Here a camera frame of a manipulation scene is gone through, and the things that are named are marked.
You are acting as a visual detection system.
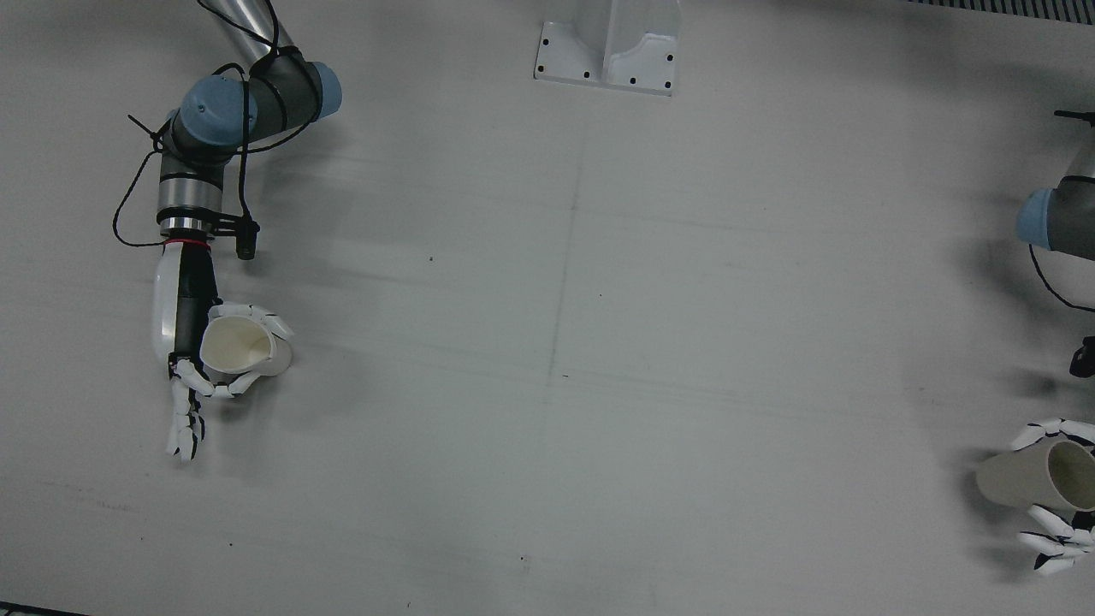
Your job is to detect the beige plastic cup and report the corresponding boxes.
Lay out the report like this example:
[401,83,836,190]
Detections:
[976,439,1095,514]

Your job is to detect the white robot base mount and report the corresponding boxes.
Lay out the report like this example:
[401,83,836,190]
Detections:
[534,0,683,97]

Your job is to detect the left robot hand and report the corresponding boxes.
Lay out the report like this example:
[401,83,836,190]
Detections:
[1011,418,1095,576]

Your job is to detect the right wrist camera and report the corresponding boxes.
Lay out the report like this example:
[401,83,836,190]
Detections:
[205,214,261,261]

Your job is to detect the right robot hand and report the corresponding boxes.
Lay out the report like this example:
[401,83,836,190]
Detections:
[152,242,294,463]

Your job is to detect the black cable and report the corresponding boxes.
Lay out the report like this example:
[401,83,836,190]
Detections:
[1029,244,1095,313]
[112,0,283,249]

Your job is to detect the white paper cup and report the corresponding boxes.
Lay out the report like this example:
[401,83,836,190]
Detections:
[199,315,293,378]

